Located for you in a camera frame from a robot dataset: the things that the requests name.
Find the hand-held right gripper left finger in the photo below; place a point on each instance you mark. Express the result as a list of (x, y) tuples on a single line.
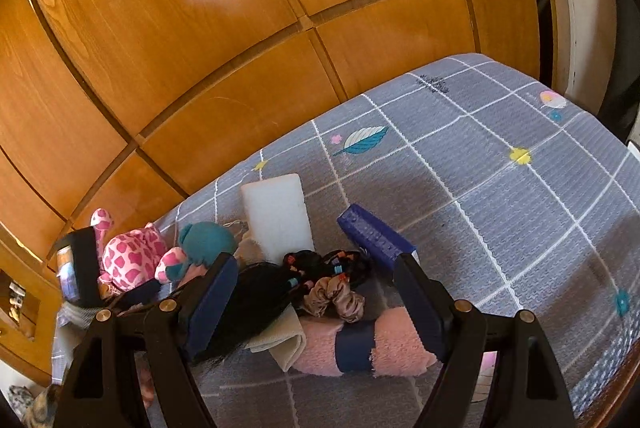
[(212, 308)]

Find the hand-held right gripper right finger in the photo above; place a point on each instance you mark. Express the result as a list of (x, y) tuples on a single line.
[(425, 308)]

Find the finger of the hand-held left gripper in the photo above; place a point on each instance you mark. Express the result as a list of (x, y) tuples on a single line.
[(140, 293)]

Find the pink spotted plush toy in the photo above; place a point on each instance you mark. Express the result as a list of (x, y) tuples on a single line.
[(127, 258)]

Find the pink towel blue band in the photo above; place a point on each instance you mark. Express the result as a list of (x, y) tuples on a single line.
[(400, 348)]

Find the black wig with coloured bands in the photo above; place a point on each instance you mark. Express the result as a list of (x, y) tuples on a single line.
[(260, 293)]

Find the teal plush toy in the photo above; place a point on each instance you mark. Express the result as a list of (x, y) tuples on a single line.
[(207, 243)]

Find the dark blue ribbed box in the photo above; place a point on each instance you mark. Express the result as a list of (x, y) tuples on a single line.
[(375, 238)]

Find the brown satin scrunchie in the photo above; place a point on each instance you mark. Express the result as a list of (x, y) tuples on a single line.
[(335, 298)]

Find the wooden glass-door cabinet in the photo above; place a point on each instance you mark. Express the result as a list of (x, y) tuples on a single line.
[(25, 308)]

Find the beige folded cloth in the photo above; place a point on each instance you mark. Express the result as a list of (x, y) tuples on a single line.
[(282, 340)]

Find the white foam block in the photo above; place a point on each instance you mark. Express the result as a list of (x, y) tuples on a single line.
[(277, 215)]

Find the grey checked bedspread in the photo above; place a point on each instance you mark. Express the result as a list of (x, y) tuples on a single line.
[(475, 188)]

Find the black and white patterned bag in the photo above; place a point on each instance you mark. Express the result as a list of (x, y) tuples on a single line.
[(30, 408)]

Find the wooden wardrobe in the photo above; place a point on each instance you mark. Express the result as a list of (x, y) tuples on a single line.
[(200, 32)]

